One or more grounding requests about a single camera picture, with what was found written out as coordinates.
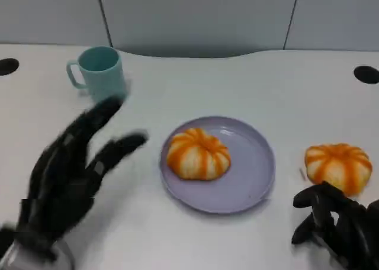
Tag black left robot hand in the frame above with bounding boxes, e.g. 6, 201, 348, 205
0, 95, 149, 262

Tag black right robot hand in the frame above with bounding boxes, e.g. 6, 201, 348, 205
291, 181, 379, 270

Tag orange and white bread roll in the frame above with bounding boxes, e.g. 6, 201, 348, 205
166, 127, 232, 181
304, 143, 373, 197

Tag lilac plate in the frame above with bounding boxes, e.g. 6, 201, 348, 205
159, 115, 276, 214

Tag pale green mug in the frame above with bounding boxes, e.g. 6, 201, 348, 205
66, 46, 128, 104

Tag black table cable grommet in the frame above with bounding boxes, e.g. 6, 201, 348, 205
0, 57, 20, 76
353, 65, 379, 85

